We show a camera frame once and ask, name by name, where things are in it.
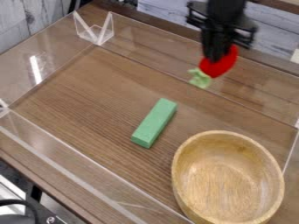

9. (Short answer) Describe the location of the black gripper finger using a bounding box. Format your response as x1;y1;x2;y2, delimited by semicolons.
202;28;218;62
219;27;234;59

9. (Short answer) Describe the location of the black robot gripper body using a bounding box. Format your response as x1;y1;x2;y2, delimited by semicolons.
186;0;258;49

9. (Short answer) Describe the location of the red plush strawberry toy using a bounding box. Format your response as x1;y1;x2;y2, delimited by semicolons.
189;45;239;89

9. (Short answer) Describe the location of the green rectangular block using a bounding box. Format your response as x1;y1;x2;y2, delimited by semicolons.
131;98;178;149

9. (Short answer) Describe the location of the wooden bowl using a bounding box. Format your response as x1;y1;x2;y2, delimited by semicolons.
172;130;286;224

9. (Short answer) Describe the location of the clear acrylic enclosure wall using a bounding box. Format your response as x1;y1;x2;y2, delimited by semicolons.
0;7;299;224

